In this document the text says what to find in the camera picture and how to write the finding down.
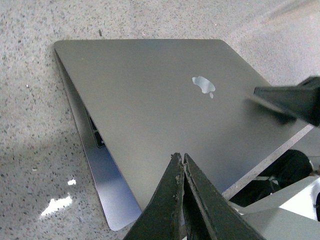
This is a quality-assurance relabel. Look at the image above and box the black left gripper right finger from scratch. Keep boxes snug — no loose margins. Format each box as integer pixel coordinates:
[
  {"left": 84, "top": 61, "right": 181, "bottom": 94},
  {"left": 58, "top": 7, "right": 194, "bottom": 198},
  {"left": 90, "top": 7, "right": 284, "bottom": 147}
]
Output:
[{"left": 183, "top": 153, "right": 264, "bottom": 240}]

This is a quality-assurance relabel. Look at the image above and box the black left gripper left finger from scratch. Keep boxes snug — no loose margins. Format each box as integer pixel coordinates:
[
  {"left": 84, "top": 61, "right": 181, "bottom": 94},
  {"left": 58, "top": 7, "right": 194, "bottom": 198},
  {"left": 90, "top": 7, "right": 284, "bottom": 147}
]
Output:
[{"left": 124, "top": 153, "right": 185, "bottom": 240}]

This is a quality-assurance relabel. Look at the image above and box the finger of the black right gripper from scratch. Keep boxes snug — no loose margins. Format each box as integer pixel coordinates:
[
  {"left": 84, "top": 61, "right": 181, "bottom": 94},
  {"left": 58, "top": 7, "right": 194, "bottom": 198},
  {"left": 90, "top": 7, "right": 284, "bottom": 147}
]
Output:
[{"left": 253, "top": 76, "right": 320, "bottom": 126}]

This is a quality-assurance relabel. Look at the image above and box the grey laptop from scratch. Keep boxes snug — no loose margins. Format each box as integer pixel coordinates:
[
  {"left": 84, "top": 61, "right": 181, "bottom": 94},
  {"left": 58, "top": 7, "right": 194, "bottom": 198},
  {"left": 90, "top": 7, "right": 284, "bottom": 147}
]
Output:
[{"left": 53, "top": 39, "right": 312, "bottom": 231}]

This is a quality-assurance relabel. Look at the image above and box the black round object under table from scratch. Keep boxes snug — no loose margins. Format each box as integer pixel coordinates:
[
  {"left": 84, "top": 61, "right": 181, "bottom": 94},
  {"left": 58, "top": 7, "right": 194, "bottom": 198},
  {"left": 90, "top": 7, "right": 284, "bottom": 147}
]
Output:
[{"left": 230, "top": 149, "right": 314, "bottom": 207}]

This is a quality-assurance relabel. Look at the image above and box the white frame under table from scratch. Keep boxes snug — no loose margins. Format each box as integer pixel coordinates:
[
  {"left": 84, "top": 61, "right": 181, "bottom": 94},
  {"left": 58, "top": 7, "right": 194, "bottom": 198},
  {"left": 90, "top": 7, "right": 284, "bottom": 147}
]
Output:
[{"left": 229, "top": 176, "right": 320, "bottom": 240}]

